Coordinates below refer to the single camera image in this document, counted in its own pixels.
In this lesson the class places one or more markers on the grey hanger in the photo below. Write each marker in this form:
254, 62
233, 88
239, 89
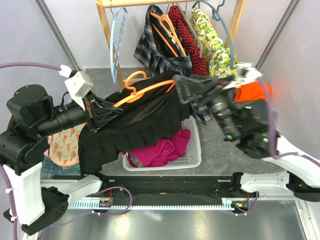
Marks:
194, 34

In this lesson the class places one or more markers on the teal plastic tub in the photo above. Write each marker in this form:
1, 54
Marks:
49, 167

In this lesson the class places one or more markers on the blue-grey hanger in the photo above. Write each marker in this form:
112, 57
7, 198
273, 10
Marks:
217, 17

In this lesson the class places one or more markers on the navy plaid skirt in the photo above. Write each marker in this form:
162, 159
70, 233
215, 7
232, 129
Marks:
156, 50

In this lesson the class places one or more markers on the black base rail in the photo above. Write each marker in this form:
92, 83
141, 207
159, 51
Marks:
175, 190

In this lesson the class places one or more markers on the red polka dot garment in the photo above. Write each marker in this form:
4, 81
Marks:
187, 41

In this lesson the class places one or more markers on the orange cloth on floor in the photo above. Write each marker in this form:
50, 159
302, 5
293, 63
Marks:
249, 92

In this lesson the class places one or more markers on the white plastic laundry basket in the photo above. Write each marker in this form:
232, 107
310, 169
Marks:
190, 159

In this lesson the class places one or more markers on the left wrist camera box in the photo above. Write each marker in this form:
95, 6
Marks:
78, 86

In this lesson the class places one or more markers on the magenta pleated skirt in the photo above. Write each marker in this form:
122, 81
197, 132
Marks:
165, 151

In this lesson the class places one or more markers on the black skirt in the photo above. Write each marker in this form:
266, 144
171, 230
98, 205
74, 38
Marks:
158, 114

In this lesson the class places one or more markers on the lemon print garment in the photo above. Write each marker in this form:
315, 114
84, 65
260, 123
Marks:
216, 55

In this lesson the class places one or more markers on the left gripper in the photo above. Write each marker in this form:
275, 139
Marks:
94, 107

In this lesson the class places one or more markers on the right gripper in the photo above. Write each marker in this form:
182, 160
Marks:
208, 88

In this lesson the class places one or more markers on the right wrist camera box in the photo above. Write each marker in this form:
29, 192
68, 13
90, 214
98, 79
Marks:
246, 74

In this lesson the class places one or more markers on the floral tulip cloth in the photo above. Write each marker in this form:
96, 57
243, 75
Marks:
64, 146

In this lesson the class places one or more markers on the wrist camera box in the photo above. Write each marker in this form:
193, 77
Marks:
78, 86
246, 74

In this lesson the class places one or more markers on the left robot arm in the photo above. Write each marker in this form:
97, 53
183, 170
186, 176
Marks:
22, 146

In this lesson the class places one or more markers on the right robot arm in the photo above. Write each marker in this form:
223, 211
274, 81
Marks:
252, 125

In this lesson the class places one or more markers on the light blue hanger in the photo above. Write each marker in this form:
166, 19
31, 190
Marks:
116, 41

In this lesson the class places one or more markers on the white slotted cable duct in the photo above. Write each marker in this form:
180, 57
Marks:
96, 204

